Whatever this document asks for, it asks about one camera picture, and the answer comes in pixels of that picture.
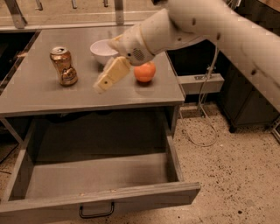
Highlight grey open drawer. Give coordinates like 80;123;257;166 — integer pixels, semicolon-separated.
0;108;200;224

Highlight white power cable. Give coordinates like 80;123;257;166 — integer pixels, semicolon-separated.
178;43;220;148

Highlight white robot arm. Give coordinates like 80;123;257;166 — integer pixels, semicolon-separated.
94;0;280;111

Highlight orange fruit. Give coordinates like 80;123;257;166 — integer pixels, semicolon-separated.
134;61;156;83

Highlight dark cabinet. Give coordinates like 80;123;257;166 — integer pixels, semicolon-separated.
217;47;279;133

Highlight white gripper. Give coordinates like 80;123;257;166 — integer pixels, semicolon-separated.
93;25;154;94

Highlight crushed orange soda can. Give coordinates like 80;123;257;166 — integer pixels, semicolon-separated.
50;46;78;87

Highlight white ceramic bowl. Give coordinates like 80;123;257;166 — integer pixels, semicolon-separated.
90;39;118;65

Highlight metal rail frame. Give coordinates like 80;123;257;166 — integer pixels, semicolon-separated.
0;0;165;32

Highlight grey cabinet counter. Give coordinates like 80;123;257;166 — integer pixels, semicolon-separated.
0;26;184;117

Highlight grey side shelf bracket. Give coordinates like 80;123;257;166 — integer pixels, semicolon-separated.
178;73;224;95

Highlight black drawer handle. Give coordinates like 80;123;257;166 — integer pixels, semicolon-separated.
79;202;115;219

